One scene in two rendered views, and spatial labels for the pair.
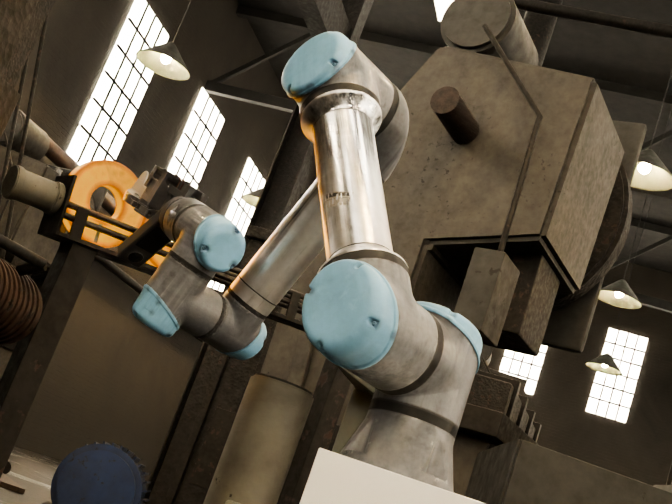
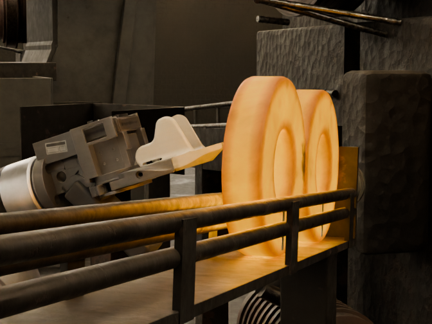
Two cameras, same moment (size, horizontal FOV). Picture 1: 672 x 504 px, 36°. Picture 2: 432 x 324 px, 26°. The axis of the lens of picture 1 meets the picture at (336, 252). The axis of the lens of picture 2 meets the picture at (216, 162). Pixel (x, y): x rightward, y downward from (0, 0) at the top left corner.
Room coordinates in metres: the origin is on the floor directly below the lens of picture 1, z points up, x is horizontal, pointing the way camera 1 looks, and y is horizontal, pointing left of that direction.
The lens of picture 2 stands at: (2.53, -0.18, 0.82)
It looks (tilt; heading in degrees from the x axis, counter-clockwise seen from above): 6 degrees down; 147
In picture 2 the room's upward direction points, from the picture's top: straight up
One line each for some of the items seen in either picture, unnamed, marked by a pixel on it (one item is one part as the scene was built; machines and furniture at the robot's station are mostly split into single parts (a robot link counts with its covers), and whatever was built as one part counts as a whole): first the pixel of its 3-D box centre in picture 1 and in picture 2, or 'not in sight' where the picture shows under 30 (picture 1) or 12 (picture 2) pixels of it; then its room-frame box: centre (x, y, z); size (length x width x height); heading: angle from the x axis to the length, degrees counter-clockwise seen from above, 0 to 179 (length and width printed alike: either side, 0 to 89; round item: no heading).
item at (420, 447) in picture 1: (402, 452); not in sight; (1.30, -0.17, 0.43); 0.15 x 0.15 x 0.10
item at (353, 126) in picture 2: not in sight; (387, 161); (1.62, 0.69, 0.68); 0.11 x 0.08 x 0.24; 73
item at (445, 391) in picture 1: (427, 364); not in sight; (1.30, -0.16, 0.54); 0.13 x 0.12 x 0.14; 135
